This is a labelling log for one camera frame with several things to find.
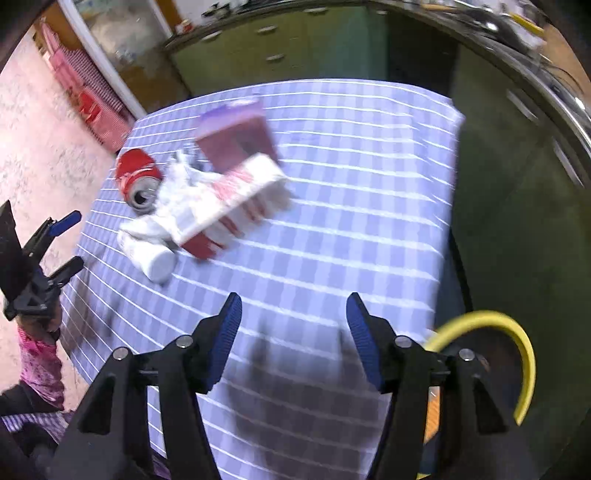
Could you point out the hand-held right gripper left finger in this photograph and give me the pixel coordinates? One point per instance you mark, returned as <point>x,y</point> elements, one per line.
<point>226,337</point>

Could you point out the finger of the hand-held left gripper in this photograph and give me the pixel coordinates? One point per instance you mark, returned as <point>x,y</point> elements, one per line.
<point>62,225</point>
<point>69,270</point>

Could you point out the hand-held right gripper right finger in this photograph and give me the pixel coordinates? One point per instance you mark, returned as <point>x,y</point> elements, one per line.
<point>364,341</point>

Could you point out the white medicine bottle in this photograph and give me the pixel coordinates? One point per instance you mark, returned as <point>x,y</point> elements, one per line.
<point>150,258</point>

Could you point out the red cola can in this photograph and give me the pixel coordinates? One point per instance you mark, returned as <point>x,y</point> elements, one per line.
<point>134,170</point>

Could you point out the white tissue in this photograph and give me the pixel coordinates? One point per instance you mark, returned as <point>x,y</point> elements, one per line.
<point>180,189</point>

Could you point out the black bin with yellow rim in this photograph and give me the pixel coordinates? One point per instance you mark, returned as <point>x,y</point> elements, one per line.
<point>489,317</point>

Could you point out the red and white carton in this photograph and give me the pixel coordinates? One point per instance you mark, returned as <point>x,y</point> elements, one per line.
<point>231,203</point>

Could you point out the purple cardboard box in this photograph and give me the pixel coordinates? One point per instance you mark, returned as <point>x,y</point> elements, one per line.
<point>231,138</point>

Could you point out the blue checked tablecloth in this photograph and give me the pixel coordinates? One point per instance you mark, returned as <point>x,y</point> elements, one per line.
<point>346,230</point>

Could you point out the red checked apron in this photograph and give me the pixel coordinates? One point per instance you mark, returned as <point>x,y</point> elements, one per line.
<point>87,97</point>

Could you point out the glass sliding door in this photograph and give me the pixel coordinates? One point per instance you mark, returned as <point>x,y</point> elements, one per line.
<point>129,37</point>

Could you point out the green base cabinet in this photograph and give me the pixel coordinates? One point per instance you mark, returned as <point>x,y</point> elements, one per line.
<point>277,55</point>
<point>508,184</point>

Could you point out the small red can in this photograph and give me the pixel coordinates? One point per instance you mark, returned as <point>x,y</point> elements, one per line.
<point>184,25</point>

